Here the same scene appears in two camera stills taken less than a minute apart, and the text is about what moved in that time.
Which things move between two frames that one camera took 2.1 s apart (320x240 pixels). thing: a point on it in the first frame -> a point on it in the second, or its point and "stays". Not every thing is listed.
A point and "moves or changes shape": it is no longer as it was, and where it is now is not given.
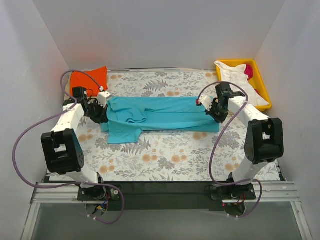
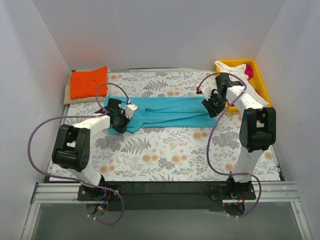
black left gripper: [101, 116] -> [121, 124]
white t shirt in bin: [236, 74] stays
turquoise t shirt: [128, 117] moves or changes shape
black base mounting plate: [166, 196] stays
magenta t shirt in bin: [248, 71] stays
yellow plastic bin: [256, 80] stays
